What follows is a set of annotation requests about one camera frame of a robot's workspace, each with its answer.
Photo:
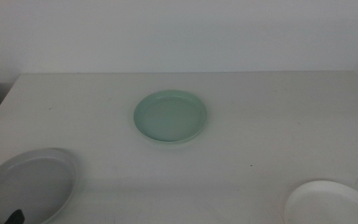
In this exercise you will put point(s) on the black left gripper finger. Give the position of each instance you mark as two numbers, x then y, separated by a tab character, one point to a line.
15	217

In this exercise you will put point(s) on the grey shallow bowl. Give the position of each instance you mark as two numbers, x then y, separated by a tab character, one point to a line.
33	183

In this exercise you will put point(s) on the pale green shallow bowl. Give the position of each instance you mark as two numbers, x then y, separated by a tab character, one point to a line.
170	118

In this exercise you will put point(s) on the white shallow bowl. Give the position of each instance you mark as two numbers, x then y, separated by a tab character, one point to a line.
325	205

